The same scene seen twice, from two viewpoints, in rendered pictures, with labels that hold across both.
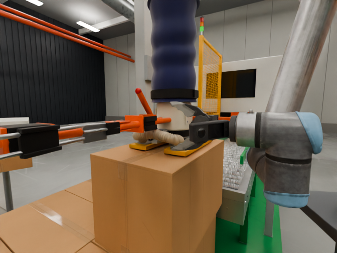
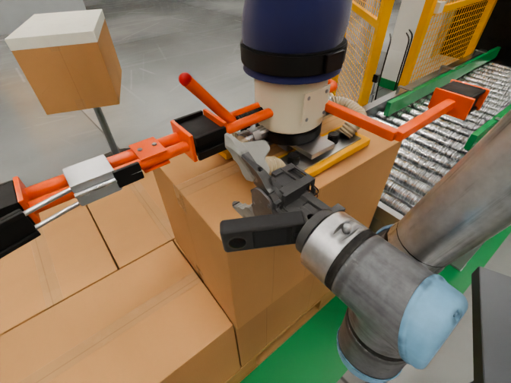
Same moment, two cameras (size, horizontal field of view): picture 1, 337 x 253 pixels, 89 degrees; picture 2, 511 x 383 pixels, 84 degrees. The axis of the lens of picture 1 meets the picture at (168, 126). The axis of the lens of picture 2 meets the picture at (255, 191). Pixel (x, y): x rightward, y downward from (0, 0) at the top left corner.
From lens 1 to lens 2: 0.37 m
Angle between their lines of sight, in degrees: 41
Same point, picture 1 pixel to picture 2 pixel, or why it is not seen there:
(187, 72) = (315, 10)
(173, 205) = (231, 273)
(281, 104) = (453, 210)
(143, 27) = not seen: outside the picture
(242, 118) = (316, 243)
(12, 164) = (95, 99)
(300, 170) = (377, 362)
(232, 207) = not seen: hidden behind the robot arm
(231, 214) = not seen: hidden behind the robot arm
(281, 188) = (347, 356)
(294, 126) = (385, 319)
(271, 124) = (351, 288)
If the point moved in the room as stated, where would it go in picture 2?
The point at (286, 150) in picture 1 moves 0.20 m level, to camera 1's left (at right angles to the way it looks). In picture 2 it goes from (363, 333) to (207, 278)
